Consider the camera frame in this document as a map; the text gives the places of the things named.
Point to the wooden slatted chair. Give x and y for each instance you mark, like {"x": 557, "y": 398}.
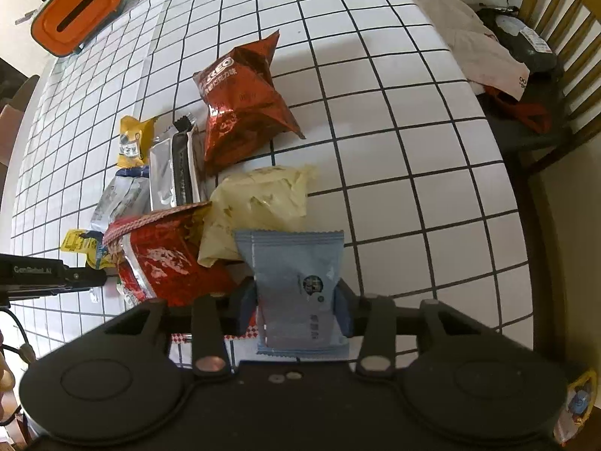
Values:
{"x": 582, "y": 56}

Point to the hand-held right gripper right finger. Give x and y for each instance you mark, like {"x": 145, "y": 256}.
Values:
{"x": 343, "y": 310}

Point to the checked tablecloth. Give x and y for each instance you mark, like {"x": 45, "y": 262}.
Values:
{"x": 375, "y": 150}

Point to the pale yellow snack bag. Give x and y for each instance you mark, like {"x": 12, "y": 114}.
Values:
{"x": 263, "y": 202}

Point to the dark plastic bag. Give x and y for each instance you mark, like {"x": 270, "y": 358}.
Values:
{"x": 516, "y": 47}

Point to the red foil snack bag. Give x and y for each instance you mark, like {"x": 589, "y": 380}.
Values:
{"x": 239, "y": 103}

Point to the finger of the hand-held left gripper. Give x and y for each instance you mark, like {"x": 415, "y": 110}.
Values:
{"x": 87, "y": 278}

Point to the orange tissue box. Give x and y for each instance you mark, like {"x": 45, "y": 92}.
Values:
{"x": 75, "y": 14}

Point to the silver black snack packet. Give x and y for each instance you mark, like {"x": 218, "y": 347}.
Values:
{"x": 162, "y": 174}

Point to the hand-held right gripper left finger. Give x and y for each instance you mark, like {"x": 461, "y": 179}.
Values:
{"x": 248, "y": 307}

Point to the yellow candy packet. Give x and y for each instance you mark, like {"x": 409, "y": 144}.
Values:
{"x": 134, "y": 141}

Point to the large red snack bag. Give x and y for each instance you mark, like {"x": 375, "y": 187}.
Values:
{"x": 159, "y": 253}

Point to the light blue snack packet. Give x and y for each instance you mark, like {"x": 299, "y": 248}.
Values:
{"x": 291, "y": 268}

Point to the chair with pink cushion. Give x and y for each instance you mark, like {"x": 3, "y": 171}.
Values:
{"x": 19, "y": 98}

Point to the blue white snack packet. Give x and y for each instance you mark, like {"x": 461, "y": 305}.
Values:
{"x": 117, "y": 202}

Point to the white cloth bag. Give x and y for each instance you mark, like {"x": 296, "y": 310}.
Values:
{"x": 469, "y": 42}

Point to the yellow blue snack packet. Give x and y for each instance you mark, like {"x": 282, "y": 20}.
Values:
{"x": 578, "y": 404}
{"x": 77, "y": 243}

